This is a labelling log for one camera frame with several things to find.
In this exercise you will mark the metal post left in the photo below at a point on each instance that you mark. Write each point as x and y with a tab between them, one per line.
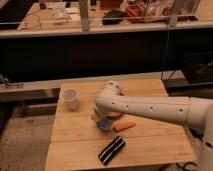
84	15

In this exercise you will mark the metal post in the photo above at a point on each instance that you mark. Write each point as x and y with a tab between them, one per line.
84	15
173	18

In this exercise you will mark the orange cloth on bench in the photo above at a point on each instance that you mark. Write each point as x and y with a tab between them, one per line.
135	13

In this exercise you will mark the orange ceramic bowl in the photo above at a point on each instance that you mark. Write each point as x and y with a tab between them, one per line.
114	115

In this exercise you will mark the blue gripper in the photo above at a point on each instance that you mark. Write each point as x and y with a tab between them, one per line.
105	124

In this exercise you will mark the black bin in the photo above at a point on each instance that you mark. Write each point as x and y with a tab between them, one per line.
198	67

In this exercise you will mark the black bag on bench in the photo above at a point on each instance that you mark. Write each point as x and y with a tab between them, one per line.
112	17

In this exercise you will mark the black white striped cloth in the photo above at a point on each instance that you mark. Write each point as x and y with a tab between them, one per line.
111	150

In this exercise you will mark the orange carrot toy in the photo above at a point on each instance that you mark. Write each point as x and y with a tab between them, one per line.
123	126

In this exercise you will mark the metal post right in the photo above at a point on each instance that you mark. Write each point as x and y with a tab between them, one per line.
173	18

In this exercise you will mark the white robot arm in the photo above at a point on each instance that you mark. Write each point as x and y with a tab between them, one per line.
192	112

